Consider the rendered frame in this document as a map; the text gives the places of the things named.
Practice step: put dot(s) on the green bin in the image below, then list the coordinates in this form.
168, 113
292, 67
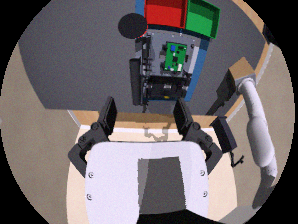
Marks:
202, 17

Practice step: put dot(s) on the green circuit board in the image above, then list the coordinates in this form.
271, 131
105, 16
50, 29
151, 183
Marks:
175, 57

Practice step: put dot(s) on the red open-top bin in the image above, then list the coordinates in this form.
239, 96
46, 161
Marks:
168, 12

